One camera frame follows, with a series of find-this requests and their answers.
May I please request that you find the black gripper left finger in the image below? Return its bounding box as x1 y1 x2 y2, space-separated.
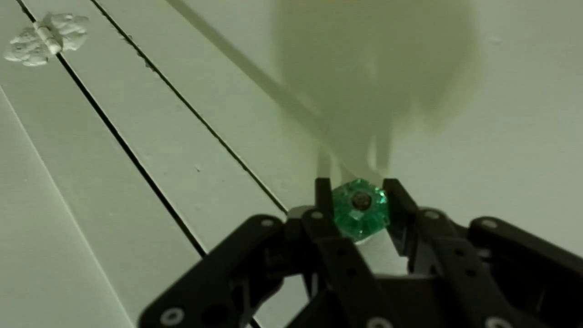
139 179 390 328

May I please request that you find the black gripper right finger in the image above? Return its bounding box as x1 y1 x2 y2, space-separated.
383 179 583 328

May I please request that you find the green glass cabinet knob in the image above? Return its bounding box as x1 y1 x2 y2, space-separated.
332 179 390 243

